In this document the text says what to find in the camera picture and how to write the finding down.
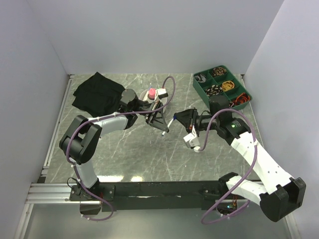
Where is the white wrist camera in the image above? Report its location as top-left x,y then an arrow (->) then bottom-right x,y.
156,88 -> 168,100
183,125 -> 202,152

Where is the green compartment tray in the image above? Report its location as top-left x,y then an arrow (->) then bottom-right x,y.
193,65 -> 253,111

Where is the orange navy rolled tie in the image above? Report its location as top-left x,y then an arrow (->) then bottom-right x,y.
233,93 -> 251,106

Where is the white round desk organizer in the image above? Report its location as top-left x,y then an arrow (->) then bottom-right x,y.
139,90 -> 168,105

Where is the black cloth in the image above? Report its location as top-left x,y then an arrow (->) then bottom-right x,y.
72,72 -> 125,117

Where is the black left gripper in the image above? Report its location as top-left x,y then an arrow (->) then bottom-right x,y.
132,100 -> 169,133

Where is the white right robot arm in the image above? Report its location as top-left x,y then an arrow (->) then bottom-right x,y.
173,95 -> 306,222

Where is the aluminium frame rail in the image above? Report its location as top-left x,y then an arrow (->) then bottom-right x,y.
26,74 -> 249,204

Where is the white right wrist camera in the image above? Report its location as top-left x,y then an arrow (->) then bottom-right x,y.
183,125 -> 202,152

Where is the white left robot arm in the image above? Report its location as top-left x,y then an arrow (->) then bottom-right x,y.
59,88 -> 169,200

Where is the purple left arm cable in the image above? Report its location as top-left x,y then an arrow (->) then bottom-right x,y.
66,76 -> 175,222

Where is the brown patterned rolled tie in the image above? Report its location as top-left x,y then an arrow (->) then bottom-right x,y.
212,66 -> 227,77

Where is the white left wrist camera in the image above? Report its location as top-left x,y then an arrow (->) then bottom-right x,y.
156,88 -> 168,100

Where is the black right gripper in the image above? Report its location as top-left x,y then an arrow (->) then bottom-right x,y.
173,108 -> 219,136

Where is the yellow rolled tie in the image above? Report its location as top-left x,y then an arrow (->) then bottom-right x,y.
221,81 -> 235,92

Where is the black white rolled tie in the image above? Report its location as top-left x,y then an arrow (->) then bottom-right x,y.
205,85 -> 223,97

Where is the black base bar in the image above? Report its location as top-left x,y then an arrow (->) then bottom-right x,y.
69,181 -> 248,212

